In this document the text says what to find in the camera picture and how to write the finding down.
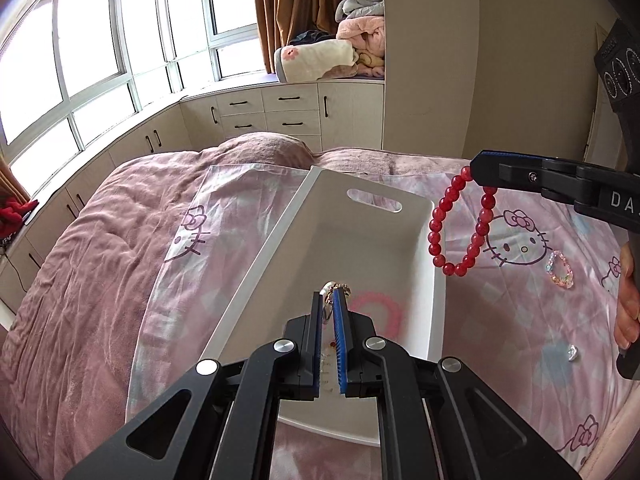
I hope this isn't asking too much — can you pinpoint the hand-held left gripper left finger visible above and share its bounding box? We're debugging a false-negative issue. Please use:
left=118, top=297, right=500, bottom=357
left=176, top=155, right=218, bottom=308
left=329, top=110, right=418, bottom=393
left=62, top=290, right=321, bottom=480

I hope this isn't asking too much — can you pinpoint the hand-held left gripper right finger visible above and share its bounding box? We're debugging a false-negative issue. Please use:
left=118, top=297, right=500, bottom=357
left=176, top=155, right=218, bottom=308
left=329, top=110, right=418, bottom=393
left=334, top=290, right=583, bottom=480

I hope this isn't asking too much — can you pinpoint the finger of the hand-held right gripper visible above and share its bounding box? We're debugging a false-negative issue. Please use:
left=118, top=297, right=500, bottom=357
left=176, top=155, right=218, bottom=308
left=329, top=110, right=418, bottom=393
left=479, top=150, right=543, bottom=160
left=470, top=152, right=593, bottom=206

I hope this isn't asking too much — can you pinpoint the pink bead bracelet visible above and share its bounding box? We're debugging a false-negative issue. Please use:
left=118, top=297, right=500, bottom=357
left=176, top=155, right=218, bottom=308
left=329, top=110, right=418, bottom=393
left=345, top=292, right=403, bottom=341

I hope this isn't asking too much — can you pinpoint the white bead bracelet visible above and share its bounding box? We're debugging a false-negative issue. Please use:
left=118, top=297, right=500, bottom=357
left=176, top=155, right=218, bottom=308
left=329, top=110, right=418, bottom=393
left=320, top=281, right=353, bottom=396

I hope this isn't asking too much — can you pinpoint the red bead bracelet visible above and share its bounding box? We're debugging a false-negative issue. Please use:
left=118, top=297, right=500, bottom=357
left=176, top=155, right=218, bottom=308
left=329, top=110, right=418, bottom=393
left=427, top=165, right=498, bottom=278

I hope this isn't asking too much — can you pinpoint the white storage box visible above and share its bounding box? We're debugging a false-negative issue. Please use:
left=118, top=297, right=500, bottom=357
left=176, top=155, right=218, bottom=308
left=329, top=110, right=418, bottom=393
left=199, top=165, right=447, bottom=448

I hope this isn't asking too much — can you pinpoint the person's right hand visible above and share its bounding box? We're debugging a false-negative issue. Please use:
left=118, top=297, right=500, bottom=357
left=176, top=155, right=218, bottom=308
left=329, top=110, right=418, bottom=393
left=616, top=242, right=640, bottom=351

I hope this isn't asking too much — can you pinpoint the white standing mirror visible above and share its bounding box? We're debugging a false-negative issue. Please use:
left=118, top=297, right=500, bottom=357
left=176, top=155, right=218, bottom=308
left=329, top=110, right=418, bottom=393
left=582, top=22, right=623, bottom=163

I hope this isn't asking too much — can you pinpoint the pink cartoon cat bedsheet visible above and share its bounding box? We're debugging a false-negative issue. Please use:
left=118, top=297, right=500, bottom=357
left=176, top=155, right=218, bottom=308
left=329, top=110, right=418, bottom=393
left=125, top=157, right=640, bottom=480

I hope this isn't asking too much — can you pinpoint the pink fluffy blanket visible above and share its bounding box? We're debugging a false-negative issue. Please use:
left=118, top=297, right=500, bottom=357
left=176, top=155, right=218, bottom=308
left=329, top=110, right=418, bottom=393
left=336, top=17, right=386, bottom=68

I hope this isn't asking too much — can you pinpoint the grey quilt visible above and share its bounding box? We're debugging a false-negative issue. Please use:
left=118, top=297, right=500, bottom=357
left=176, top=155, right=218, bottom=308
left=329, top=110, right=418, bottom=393
left=335, top=0, right=386, bottom=23

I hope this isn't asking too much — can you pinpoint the rolled white flower blanket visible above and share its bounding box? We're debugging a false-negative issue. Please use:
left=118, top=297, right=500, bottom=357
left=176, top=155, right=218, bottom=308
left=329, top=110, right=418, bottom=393
left=276, top=40, right=358, bottom=83

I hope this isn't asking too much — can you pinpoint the white window cabinet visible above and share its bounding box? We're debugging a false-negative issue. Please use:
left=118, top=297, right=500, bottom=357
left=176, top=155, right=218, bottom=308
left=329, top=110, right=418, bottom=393
left=0, top=77, right=386, bottom=311

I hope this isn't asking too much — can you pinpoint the dark cloth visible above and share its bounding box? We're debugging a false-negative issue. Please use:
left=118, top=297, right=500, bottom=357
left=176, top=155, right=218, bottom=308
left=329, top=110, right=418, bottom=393
left=290, top=30, right=333, bottom=46

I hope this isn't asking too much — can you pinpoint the mauve duvet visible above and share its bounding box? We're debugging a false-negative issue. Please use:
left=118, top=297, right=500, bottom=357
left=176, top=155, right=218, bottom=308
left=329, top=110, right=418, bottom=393
left=0, top=132, right=473, bottom=480

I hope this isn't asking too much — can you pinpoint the red cloth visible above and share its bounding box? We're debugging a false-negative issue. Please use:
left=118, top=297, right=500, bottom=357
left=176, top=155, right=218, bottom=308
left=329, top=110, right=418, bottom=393
left=0, top=199, right=39, bottom=238

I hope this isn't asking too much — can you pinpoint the bay window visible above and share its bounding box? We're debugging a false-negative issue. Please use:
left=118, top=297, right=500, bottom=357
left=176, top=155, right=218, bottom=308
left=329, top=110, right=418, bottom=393
left=0, top=0, right=266, bottom=171

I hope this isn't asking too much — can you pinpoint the colourful bead bracelet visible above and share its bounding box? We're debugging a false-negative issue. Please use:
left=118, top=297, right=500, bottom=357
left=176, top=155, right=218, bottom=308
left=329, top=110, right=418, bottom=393
left=546, top=251, right=575, bottom=289

